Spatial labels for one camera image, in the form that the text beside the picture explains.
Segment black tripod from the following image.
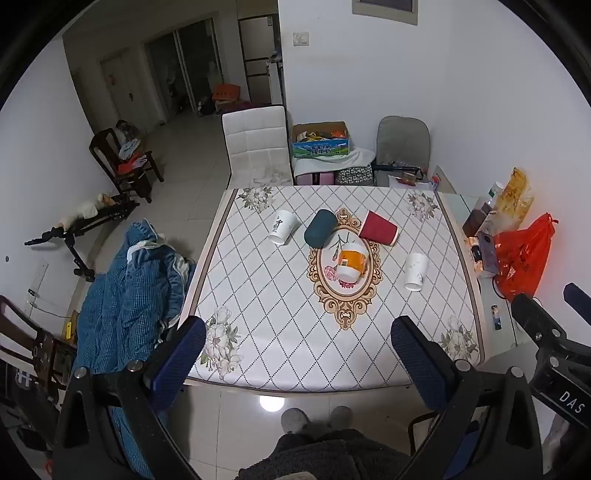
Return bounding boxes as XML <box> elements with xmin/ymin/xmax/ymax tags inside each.
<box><xmin>24</xmin><ymin>194</ymin><xmax>141</xmax><ymax>282</ymax></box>

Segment brown bottle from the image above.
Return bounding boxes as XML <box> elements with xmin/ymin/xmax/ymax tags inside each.
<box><xmin>462</xmin><ymin>203</ymin><xmax>493</xmax><ymax>237</ymax></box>

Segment pink box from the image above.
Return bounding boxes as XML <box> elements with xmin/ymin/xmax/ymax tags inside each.
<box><xmin>295</xmin><ymin>172</ymin><xmax>336</xmax><ymax>186</ymax></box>

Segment grey electronic device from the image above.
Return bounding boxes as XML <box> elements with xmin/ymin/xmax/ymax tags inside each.
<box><xmin>476</xmin><ymin>231</ymin><xmax>501</xmax><ymax>274</ymax></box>

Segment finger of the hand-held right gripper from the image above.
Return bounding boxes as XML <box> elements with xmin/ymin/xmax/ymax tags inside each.
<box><xmin>564</xmin><ymin>282</ymin><xmax>591</xmax><ymax>324</ymax></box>
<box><xmin>511</xmin><ymin>293</ymin><xmax>567</xmax><ymax>343</ymax></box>

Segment white padded chair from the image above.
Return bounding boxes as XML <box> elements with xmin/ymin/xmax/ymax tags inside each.
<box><xmin>222</xmin><ymin>105</ymin><xmax>295</xmax><ymax>189</ymax></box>

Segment white cloth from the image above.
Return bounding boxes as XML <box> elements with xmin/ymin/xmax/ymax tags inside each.
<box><xmin>294</xmin><ymin>147</ymin><xmax>376</xmax><ymax>177</ymax></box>

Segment wooden door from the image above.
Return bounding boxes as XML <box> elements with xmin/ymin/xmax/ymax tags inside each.
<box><xmin>99</xmin><ymin>50</ymin><xmax>136</xmax><ymax>136</ymax></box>

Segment red plastic bag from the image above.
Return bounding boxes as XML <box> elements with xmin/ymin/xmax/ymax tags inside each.
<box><xmin>493</xmin><ymin>212</ymin><xmax>554</xmax><ymax>303</ymax></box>

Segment orange and white cup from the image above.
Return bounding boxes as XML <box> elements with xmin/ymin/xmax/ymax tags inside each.
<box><xmin>335</xmin><ymin>243</ymin><xmax>368</xmax><ymax>284</ymax></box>

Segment red cloth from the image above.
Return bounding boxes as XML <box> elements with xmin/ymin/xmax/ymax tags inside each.
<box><xmin>117</xmin><ymin>154</ymin><xmax>147</xmax><ymax>175</ymax></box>

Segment yellow plastic bag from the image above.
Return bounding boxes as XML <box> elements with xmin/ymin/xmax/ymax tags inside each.
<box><xmin>496</xmin><ymin>167</ymin><xmax>534</xmax><ymax>230</ymax></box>

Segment dark wooden chair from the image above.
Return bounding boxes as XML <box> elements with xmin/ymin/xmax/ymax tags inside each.
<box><xmin>0</xmin><ymin>295</ymin><xmax>78</xmax><ymax>389</ymax></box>
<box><xmin>89</xmin><ymin>127</ymin><xmax>164</xmax><ymax>204</ymax></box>

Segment orange box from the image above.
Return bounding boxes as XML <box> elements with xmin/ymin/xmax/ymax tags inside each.
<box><xmin>212</xmin><ymin>84</ymin><xmax>242</xmax><ymax>103</ymax></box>

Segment framed wall picture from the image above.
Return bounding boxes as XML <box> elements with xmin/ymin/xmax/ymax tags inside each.
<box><xmin>352</xmin><ymin>0</ymin><xmax>419</xmax><ymax>27</ymax></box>

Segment grey cushioned chair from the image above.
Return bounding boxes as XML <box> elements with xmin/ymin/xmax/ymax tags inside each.
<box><xmin>373</xmin><ymin>116</ymin><xmax>431</xmax><ymax>188</ymax></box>

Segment white cup with faint print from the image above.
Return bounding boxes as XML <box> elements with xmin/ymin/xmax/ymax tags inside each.
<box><xmin>404</xmin><ymin>252</ymin><xmax>427</xmax><ymax>292</ymax></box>

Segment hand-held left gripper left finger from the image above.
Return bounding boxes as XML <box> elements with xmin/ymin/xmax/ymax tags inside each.
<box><xmin>52</xmin><ymin>316</ymin><xmax>207</xmax><ymax>480</ymax></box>

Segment black hand tool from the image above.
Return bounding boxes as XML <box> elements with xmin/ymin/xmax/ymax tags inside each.
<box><xmin>372</xmin><ymin>161</ymin><xmax>424</xmax><ymax>181</ymax></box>

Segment red cup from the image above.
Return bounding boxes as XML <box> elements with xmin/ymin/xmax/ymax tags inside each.
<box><xmin>359</xmin><ymin>210</ymin><xmax>400</xmax><ymax>246</ymax></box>

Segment patterned bag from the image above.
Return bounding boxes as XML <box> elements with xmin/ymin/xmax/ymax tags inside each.
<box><xmin>335</xmin><ymin>165</ymin><xmax>375</xmax><ymax>187</ymax></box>

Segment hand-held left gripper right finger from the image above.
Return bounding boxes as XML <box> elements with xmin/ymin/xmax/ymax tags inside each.
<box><xmin>390</xmin><ymin>316</ymin><xmax>546</xmax><ymax>480</ymax></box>

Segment blue quilted jacket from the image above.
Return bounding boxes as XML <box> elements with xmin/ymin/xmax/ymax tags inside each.
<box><xmin>71</xmin><ymin>220</ymin><xmax>197</xmax><ymax>478</ymax></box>

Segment white cup with black print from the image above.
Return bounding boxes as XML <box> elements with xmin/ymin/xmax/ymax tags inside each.
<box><xmin>269</xmin><ymin>209</ymin><xmax>299</xmax><ymax>245</ymax></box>

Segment floral diamond-pattern tablecloth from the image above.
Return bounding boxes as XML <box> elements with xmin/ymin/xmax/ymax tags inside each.
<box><xmin>178</xmin><ymin>185</ymin><xmax>490</xmax><ymax>393</ymax></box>

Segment person's legs in dark trousers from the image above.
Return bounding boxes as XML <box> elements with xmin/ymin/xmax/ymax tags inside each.
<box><xmin>237</xmin><ymin>428</ymin><xmax>413</xmax><ymax>480</ymax></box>

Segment cardboard box with blue label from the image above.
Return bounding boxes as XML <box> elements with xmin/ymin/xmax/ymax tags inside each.
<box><xmin>291</xmin><ymin>121</ymin><xmax>352</xmax><ymax>160</ymax></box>

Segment dark teal cup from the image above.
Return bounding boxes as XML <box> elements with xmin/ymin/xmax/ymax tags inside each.
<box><xmin>303</xmin><ymin>209</ymin><xmax>339</xmax><ymax>248</ymax></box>

